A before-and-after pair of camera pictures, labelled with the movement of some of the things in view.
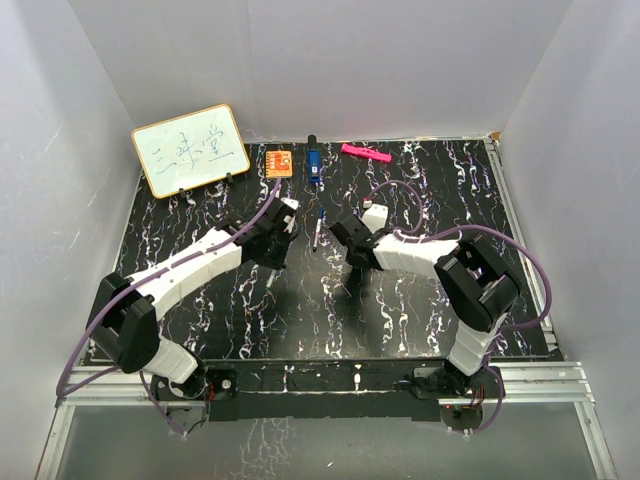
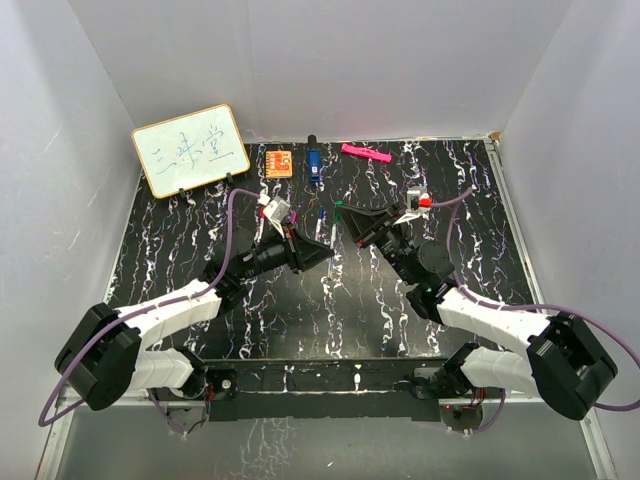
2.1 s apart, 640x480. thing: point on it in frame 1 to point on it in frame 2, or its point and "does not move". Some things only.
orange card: x=278 y=164 does not move
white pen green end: x=273 y=271 to x=332 y=245
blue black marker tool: x=314 y=160 does not move
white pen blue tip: x=318 y=227 does not move
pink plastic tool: x=366 y=152 does not move
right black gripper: x=349 y=257 to x=364 y=224
